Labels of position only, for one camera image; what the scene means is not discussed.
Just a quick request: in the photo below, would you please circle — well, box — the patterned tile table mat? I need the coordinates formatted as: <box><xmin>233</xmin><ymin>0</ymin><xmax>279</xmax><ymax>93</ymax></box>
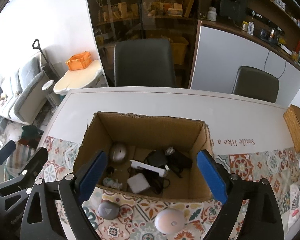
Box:
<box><xmin>41</xmin><ymin>135</ymin><xmax>300</xmax><ymax>240</ymax></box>

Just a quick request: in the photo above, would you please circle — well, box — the silver round speaker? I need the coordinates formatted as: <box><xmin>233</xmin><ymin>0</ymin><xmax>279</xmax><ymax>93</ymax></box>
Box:
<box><xmin>109</xmin><ymin>142</ymin><xmax>128</xmax><ymax>164</ymax></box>

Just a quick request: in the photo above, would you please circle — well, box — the striped fabric chair cushion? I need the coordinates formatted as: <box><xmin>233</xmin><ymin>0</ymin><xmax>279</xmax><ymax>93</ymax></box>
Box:
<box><xmin>4</xmin><ymin>142</ymin><xmax>36</xmax><ymax>181</ymax></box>

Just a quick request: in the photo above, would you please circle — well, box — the dark grey chair right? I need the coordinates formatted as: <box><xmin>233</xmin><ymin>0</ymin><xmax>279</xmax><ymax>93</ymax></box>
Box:
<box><xmin>232</xmin><ymin>66</ymin><xmax>280</xmax><ymax>103</ymax></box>

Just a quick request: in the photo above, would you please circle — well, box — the black coffee machine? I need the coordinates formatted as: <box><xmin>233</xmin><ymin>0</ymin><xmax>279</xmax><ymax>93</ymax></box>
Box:
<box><xmin>219</xmin><ymin>0</ymin><xmax>247</xmax><ymax>24</ymax></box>

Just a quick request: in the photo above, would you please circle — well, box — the orange plastic crate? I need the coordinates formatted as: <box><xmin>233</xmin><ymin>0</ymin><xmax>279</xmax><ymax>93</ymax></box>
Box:
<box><xmin>66</xmin><ymin>51</ymin><xmax>92</xmax><ymax>71</ymax></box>

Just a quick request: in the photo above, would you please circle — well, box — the dark grey chair left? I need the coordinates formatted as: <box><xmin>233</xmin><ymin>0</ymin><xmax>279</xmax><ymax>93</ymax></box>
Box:
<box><xmin>114</xmin><ymin>38</ymin><xmax>176</xmax><ymax>87</ymax></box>

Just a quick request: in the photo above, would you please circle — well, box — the woven wicker box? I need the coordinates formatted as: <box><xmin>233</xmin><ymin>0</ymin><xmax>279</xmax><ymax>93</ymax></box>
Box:
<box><xmin>283</xmin><ymin>105</ymin><xmax>300</xmax><ymax>153</ymax></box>

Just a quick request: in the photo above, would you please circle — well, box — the dark glass display cabinet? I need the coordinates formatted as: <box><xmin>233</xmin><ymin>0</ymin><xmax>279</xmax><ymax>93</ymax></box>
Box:
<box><xmin>87</xmin><ymin>0</ymin><xmax>198</xmax><ymax>88</ymax></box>

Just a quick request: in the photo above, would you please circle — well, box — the grey sofa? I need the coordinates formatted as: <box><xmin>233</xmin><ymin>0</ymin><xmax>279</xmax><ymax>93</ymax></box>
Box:
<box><xmin>0</xmin><ymin>54</ymin><xmax>49</xmax><ymax>125</ymax></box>

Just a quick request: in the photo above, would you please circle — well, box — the round white peach lamp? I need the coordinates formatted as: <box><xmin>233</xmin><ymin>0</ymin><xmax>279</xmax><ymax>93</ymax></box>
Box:
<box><xmin>154</xmin><ymin>209</ymin><xmax>186</xmax><ymax>235</ymax></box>

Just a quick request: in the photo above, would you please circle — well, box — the white long power bank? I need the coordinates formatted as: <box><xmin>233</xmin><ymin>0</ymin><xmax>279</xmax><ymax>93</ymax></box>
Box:
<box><xmin>130</xmin><ymin>160</ymin><xmax>168</xmax><ymax>178</ymax></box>

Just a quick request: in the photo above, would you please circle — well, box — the brown cardboard box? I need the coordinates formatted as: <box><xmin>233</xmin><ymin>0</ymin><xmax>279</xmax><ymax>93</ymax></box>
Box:
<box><xmin>73</xmin><ymin>112</ymin><xmax>212</xmax><ymax>202</ymax></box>

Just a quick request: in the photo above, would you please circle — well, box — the white jar on counter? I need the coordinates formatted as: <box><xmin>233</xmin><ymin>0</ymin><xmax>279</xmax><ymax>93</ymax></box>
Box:
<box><xmin>207</xmin><ymin>7</ymin><xmax>217</xmax><ymax>22</ymax></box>

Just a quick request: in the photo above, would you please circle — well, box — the white square power adapter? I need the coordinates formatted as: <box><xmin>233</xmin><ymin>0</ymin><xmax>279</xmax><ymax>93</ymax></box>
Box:
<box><xmin>127</xmin><ymin>173</ymin><xmax>150</xmax><ymax>194</ymax></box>

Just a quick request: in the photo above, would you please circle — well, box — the wooden wall shelf unit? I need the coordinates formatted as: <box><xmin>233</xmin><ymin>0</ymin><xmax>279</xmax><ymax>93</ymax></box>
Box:
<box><xmin>189</xmin><ymin>0</ymin><xmax>300</xmax><ymax>81</ymax></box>

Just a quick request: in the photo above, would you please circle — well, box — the white cylindrical air purifier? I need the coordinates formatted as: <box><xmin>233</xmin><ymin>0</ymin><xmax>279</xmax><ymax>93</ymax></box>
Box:
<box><xmin>42</xmin><ymin>80</ymin><xmax>61</xmax><ymax>108</ymax></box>

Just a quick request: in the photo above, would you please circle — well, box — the dark grey chair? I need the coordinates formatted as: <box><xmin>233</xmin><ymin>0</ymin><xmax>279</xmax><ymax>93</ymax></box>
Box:
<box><xmin>114</xmin><ymin>38</ymin><xmax>176</xmax><ymax>87</ymax></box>
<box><xmin>232</xmin><ymin>66</ymin><xmax>280</xmax><ymax>103</ymax></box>

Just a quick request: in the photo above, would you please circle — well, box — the cream flower-shaped side table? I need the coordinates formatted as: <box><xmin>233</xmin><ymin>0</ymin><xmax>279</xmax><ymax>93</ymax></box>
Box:
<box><xmin>53</xmin><ymin>60</ymin><xmax>103</xmax><ymax>96</ymax></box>

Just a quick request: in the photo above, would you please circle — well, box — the round grey earbud case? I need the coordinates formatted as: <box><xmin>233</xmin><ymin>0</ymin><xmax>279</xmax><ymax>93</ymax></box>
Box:
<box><xmin>98</xmin><ymin>200</ymin><xmax>120</xmax><ymax>220</ymax></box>

